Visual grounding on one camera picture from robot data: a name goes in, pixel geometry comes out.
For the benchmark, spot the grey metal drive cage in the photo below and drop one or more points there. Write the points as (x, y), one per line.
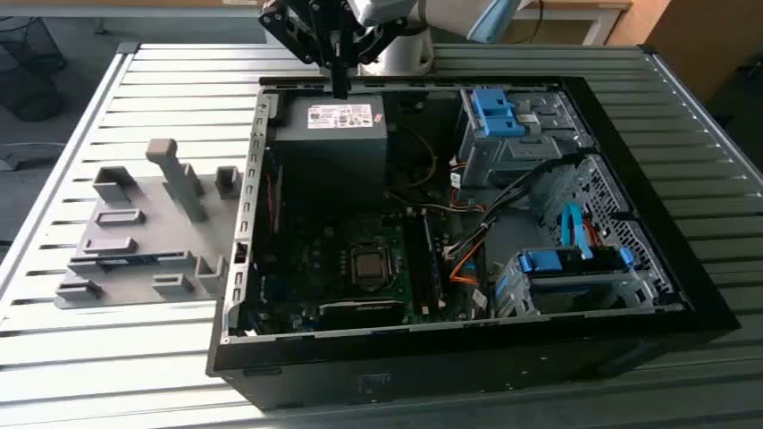
(524, 156)

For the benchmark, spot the black RAM slot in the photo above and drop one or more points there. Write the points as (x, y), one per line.
(412, 259)
(432, 263)

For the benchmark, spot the white power supply label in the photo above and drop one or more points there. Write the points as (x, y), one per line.
(343, 116)

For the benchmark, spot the silver CPU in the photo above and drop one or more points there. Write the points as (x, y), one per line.
(371, 264)

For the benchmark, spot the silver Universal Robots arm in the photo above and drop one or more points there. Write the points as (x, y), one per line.
(408, 53)

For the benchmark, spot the wooden desk white frame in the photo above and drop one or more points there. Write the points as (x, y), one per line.
(572, 5)

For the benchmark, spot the CPU socket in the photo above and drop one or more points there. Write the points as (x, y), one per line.
(370, 244)

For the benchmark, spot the grey power supply unit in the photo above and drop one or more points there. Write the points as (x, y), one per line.
(334, 152)

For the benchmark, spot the black mesh waste bin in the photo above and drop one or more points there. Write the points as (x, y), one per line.
(29, 67)

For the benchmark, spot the green motherboard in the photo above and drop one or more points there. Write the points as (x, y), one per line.
(309, 268)

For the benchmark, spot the black graphics card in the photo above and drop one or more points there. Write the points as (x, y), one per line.
(358, 311)

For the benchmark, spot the brown wooden cabinet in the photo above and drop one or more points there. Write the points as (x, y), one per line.
(703, 44)

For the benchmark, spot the black disk in blue carrier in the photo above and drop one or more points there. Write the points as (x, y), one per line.
(539, 261)

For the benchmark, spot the black open PC case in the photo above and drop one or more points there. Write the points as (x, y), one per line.
(476, 357)

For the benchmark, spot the grey parts rack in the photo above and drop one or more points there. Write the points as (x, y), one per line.
(155, 214)

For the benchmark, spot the empty blue disk carrier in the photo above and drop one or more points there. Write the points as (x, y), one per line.
(495, 111)

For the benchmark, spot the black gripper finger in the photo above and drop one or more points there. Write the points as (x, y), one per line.
(375, 40)
(285, 31)

